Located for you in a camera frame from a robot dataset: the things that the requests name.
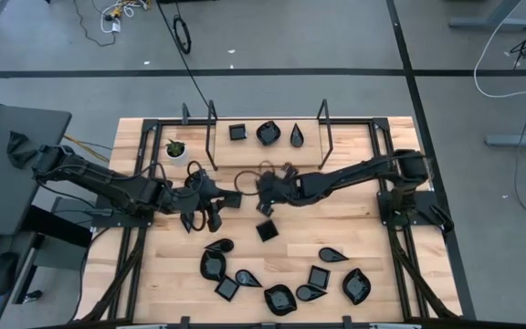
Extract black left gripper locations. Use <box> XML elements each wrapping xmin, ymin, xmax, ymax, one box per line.
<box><xmin>196</xmin><ymin>177</ymin><xmax>244</xmax><ymax>209</ymax></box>

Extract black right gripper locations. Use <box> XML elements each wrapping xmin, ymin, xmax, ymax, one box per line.
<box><xmin>256</xmin><ymin>171</ymin><xmax>301</xmax><ymax>218</ymax></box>

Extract black square mini plate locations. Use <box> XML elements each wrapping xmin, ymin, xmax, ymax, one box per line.
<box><xmin>307</xmin><ymin>265</ymin><xmax>331</xmax><ymax>291</ymax></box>
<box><xmin>228</xmin><ymin>122</ymin><xmax>248</xmax><ymax>142</ymax></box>
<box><xmin>214</xmin><ymin>275</ymin><xmax>240</xmax><ymax>302</ymax></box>
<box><xmin>255</xmin><ymin>218</ymin><xmax>280</xmax><ymax>243</ymax></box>

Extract wooden riser shelf black legs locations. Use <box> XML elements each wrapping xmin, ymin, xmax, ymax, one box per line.
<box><xmin>204</xmin><ymin>99</ymin><xmax>333</xmax><ymax>173</ymax></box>

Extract white pot with succulent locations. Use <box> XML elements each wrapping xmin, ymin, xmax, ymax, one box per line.
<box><xmin>164</xmin><ymin>139</ymin><xmax>190</xmax><ymax>166</ymax></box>

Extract grey desk leg base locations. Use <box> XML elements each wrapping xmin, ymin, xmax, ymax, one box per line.
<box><xmin>11</xmin><ymin>196</ymin><xmax>93</xmax><ymax>305</ymax></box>

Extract black cloth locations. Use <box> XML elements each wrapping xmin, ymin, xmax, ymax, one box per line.
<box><xmin>5</xmin><ymin>130</ymin><xmax>43</xmax><ymax>170</ymax></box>

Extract black computer mouse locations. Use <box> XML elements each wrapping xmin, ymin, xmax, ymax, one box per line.
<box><xmin>0</xmin><ymin>250</ymin><xmax>20</xmax><ymax>297</ymax></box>

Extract grey desk foot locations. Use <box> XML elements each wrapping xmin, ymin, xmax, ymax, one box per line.
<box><xmin>485</xmin><ymin>125</ymin><xmax>526</xmax><ymax>148</ymax></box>
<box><xmin>448</xmin><ymin>0</ymin><xmax>526</xmax><ymax>32</ymax></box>

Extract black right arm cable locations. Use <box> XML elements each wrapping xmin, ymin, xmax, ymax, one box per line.
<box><xmin>233</xmin><ymin>159</ymin><xmax>291</xmax><ymax>198</ymax></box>

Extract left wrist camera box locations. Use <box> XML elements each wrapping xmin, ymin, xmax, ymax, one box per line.
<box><xmin>206</xmin><ymin>203</ymin><xmax>224</xmax><ymax>233</ymax></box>

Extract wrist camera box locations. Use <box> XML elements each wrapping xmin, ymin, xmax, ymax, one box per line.
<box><xmin>206</xmin><ymin>203</ymin><xmax>224</xmax><ymax>233</ymax></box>
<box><xmin>280</xmin><ymin>164</ymin><xmax>300</xmax><ymax>182</ymax></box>

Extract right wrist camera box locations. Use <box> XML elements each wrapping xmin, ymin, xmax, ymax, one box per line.
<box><xmin>280</xmin><ymin>164</ymin><xmax>300</xmax><ymax>182</ymax></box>

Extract black metal table frame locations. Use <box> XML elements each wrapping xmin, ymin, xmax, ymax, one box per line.
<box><xmin>75</xmin><ymin>116</ymin><xmax>463</xmax><ymax>329</ymax></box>

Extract yellow floor cable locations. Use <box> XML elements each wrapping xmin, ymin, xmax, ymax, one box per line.
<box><xmin>63</xmin><ymin>133</ymin><xmax>111</xmax><ymax>164</ymax></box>

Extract black coiled floor cable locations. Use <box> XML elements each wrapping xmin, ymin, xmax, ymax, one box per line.
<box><xmin>155</xmin><ymin>0</ymin><xmax>213</xmax><ymax>110</ymax></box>

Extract white and yellow cable bundle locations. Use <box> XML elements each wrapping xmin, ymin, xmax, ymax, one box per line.
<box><xmin>100</xmin><ymin>0</ymin><xmax>150</xmax><ymax>34</ymax></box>

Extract white floor cable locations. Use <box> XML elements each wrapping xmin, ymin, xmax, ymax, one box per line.
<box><xmin>472</xmin><ymin>0</ymin><xmax>526</xmax><ymax>100</ymax></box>

